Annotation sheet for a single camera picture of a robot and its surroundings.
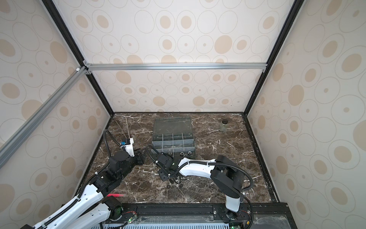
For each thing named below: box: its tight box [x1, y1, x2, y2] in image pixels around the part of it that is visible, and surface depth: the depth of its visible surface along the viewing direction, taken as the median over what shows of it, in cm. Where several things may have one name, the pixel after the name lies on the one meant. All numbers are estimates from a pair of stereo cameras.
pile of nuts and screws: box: [166, 175, 187, 189], surface depth 85 cm
